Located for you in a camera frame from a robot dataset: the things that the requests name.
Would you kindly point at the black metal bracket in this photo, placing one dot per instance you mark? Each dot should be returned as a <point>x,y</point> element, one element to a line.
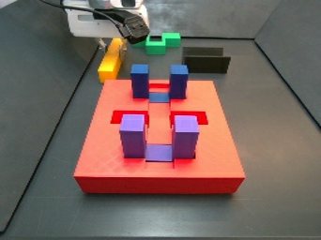
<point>205,60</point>

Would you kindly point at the green stepped block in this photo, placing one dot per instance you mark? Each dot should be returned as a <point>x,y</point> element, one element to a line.
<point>157,47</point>

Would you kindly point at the dark blue U block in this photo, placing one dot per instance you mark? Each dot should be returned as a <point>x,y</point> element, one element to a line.
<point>154,90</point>

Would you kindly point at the yellow long block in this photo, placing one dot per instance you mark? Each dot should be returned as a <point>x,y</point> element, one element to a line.
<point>111,62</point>

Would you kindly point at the purple U block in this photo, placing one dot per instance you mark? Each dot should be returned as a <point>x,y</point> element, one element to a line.
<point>163,140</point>

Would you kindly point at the red base board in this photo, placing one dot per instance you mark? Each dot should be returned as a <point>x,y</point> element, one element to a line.
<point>212,172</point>

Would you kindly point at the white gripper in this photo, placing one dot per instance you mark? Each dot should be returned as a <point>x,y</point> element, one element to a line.
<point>107,18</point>

